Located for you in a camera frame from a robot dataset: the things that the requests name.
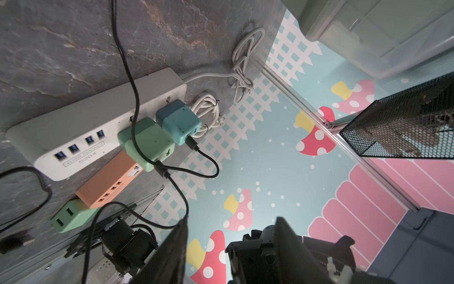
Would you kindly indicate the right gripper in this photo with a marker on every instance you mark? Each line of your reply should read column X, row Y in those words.
column 253, row 260

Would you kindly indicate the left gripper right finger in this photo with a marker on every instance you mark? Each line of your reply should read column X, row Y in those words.
column 296, row 265

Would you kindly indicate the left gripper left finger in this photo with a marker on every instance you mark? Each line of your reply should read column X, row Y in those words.
column 167, row 265

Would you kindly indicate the green adapter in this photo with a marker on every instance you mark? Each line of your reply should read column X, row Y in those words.
column 152, row 140
column 74, row 214

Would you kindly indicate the teal USB charger adapter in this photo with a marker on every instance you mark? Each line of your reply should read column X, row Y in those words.
column 178, row 121

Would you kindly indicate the orange power strip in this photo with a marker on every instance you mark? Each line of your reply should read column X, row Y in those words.
column 110, row 181

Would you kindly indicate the green adapter front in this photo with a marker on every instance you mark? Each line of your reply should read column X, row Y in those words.
column 74, row 214

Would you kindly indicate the white power strip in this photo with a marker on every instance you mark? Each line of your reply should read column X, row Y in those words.
column 64, row 141

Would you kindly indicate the green translucent storage box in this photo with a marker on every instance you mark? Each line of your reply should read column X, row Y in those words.
column 381, row 38

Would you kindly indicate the black wire mesh basket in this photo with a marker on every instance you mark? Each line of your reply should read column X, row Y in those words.
column 417, row 123

